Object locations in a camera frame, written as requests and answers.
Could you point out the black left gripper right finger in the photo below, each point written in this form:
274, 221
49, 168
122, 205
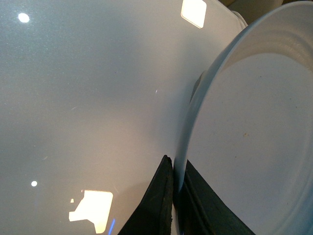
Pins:
202, 212

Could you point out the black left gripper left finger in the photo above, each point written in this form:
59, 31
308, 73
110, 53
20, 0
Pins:
153, 215

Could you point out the white round plate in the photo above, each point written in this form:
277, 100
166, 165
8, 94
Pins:
248, 130

